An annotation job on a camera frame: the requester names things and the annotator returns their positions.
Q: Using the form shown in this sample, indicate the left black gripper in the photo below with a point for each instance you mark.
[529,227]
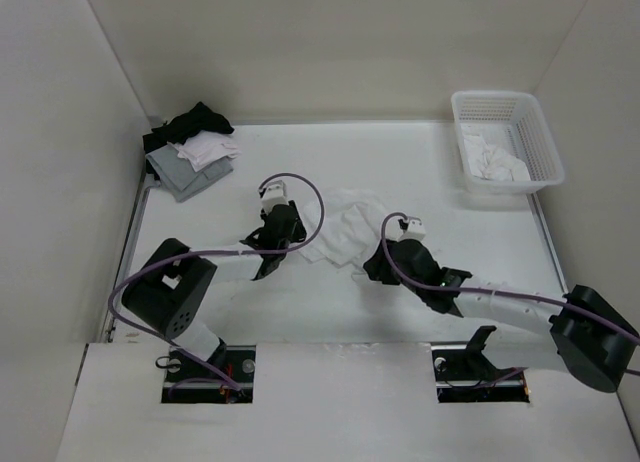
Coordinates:
[297,232]

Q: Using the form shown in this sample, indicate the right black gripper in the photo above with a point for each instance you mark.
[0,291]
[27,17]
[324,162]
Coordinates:
[377,269]

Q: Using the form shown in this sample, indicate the white tank top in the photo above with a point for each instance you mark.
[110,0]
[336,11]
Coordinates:
[350,232]

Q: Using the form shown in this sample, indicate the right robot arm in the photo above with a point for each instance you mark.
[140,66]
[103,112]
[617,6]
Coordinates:
[579,333]

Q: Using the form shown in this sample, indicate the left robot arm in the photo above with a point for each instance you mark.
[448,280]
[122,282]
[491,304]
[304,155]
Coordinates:
[168,299]

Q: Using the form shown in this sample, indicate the grey folded tank top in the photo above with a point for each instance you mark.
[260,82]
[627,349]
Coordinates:
[178,176]

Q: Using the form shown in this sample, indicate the white tank tops in basket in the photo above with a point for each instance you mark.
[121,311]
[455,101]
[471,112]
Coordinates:
[489,158]

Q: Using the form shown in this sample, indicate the black folded tank top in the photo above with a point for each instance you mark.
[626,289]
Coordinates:
[177,131]

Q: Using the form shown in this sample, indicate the white plastic basket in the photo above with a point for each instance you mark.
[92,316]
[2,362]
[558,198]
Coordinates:
[518,117]

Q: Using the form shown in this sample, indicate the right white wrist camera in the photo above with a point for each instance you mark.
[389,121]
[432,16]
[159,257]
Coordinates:
[411,228]

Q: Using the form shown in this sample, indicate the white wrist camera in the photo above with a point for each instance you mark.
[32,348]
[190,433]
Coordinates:
[272,194]
[411,228]

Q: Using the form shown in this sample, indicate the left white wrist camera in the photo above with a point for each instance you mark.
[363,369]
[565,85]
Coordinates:
[272,194]

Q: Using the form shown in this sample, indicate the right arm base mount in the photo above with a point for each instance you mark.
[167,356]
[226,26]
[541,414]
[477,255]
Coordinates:
[463,374]

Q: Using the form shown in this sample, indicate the metal table frame rail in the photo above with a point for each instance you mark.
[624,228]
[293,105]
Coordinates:
[106,322]

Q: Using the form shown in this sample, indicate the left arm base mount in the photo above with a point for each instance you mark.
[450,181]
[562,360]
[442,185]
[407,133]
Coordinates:
[187,382]

